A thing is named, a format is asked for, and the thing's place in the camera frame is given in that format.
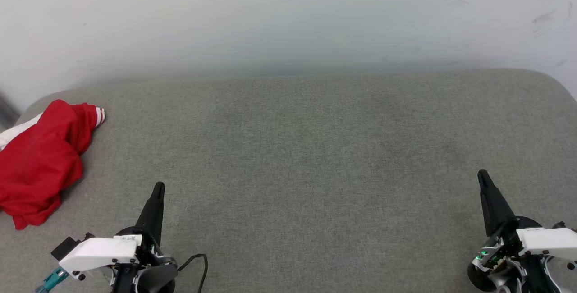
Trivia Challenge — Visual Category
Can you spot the red jersey with white sleeves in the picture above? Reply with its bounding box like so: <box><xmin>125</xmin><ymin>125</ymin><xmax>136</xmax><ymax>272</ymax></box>
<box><xmin>0</xmin><ymin>99</ymin><xmax>106</xmax><ymax>230</ymax></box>

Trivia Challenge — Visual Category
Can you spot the thin black looped cable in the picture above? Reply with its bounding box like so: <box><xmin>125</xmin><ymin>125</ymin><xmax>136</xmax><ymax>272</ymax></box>
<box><xmin>177</xmin><ymin>254</ymin><xmax>209</xmax><ymax>293</ymax></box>

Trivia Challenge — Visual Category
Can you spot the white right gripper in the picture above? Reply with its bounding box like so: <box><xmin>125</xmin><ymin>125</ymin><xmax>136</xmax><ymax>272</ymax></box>
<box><xmin>477</xmin><ymin>169</ymin><xmax>577</xmax><ymax>260</ymax></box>

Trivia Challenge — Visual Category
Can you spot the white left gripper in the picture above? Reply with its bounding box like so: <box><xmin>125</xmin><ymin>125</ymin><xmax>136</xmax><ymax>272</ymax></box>
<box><xmin>59</xmin><ymin>182</ymin><xmax>166</xmax><ymax>281</ymax></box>

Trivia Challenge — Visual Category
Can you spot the grey fabric sofa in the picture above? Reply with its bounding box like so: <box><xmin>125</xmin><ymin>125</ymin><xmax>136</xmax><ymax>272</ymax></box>
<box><xmin>0</xmin><ymin>69</ymin><xmax>577</xmax><ymax>293</ymax></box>

